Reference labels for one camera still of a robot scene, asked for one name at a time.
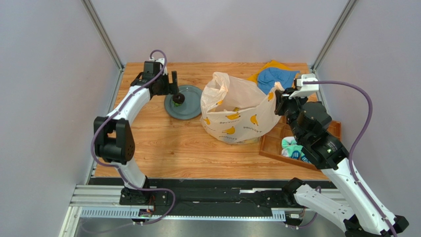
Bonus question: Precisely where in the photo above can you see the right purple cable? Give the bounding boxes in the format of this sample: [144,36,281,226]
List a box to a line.
[302,80,399,237]

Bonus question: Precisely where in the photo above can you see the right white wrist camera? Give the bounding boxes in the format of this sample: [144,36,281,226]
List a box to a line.
[289,73,319,99]

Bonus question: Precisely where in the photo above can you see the translucent plastic bag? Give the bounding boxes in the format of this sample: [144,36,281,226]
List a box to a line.
[200,72,282,144]

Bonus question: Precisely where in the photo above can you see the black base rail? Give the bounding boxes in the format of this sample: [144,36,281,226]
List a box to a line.
[69,177,366,228]

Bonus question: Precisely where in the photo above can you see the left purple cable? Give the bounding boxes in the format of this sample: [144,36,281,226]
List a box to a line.
[90,49,168,198]

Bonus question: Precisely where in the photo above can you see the brown wooden divided tray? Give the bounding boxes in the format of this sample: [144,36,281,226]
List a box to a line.
[258,117,342,171]

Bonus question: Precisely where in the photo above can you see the grey-blue fruit plate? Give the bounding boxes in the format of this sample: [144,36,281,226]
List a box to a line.
[164,85,202,120]

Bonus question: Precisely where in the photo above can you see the teal white rolled socks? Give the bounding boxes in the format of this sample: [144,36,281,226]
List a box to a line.
[281,136,310,163]

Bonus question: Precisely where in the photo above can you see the purple cable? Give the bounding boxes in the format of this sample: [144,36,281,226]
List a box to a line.
[90,49,168,198]
[302,80,399,237]

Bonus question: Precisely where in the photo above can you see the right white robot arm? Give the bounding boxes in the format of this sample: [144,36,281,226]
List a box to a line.
[274,88,409,237]

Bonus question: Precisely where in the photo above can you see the blue bucket hat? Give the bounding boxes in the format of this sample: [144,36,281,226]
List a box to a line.
[257,67,300,94]

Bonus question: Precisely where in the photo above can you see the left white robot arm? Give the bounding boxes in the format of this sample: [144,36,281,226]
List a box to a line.
[90,58,179,204]

